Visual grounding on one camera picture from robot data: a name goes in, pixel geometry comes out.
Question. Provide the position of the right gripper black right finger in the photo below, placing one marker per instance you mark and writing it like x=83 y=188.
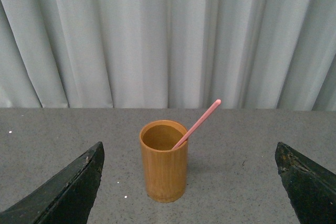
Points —
x=310 y=186

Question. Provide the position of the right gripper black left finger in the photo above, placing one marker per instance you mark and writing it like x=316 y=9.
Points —
x=65 y=198

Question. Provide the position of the pink chopstick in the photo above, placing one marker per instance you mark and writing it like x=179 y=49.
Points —
x=198 y=123

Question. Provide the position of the bamboo chopstick holder cup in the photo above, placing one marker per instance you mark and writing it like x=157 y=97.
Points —
x=164 y=167

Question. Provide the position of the white pleated curtain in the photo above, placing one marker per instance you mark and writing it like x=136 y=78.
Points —
x=251 y=54

